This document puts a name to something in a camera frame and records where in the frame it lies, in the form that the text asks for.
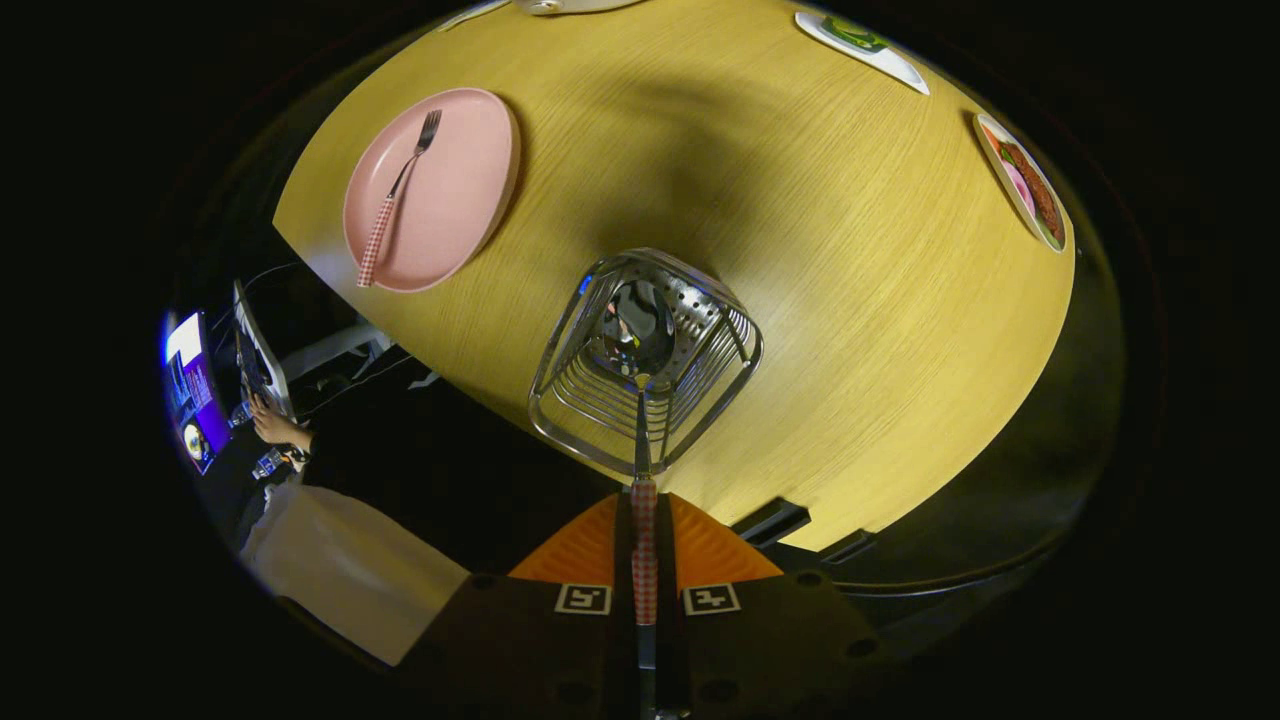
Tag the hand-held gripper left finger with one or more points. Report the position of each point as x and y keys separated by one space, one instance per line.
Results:
x=623 y=640

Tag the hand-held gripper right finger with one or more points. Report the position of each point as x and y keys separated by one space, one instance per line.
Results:
x=668 y=640

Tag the pink round plate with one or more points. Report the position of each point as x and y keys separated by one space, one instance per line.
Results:
x=450 y=200

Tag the computer monitor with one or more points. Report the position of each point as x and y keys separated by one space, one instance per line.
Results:
x=195 y=390

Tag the small plate with food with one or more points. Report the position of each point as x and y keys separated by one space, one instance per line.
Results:
x=1025 y=185

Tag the white square coaster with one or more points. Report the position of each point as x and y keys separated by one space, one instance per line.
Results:
x=890 y=65

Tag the white plate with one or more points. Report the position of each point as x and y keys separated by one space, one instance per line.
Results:
x=580 y=5

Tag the white tray with beans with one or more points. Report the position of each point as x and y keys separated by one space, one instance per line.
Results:
x=475 y=12

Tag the dark table bracket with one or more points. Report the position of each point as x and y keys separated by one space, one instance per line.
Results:
x=850 y=545
x=775 y=520

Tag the white desk frame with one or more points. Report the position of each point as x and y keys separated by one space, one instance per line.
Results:
x=330 y=348

